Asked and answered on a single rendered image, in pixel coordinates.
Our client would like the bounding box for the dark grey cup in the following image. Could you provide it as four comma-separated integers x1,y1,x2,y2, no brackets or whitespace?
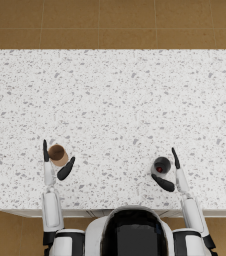
150,156,172,178

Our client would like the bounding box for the robot body with dark centre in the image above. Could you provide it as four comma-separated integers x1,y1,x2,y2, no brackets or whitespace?
84,205,176,256

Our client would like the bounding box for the brown cup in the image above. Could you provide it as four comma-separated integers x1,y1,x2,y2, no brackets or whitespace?
47,143,70,167

